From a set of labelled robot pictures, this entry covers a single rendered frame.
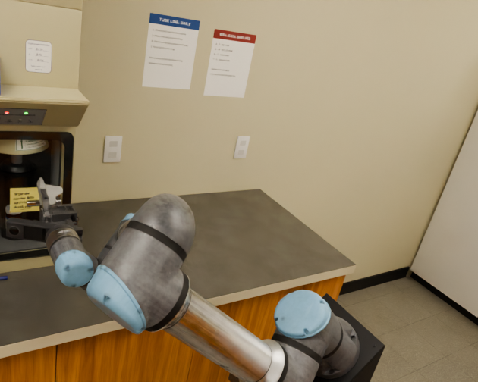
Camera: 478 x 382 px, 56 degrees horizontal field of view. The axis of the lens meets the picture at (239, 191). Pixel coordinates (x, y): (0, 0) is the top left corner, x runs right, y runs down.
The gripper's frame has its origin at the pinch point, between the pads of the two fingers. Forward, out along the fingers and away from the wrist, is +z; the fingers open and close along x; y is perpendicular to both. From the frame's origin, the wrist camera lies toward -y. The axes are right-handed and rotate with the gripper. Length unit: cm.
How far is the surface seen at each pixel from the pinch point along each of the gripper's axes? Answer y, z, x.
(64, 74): 7.3, 5.6, 34.5
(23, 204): -2.9, 4.1, -2.4
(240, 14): 85, 49, 55
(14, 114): -5.6, -1.5, 25.5
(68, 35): 7.8, 5.7, 44.6
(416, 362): 214, -21, -120
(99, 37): 28, 49, 39
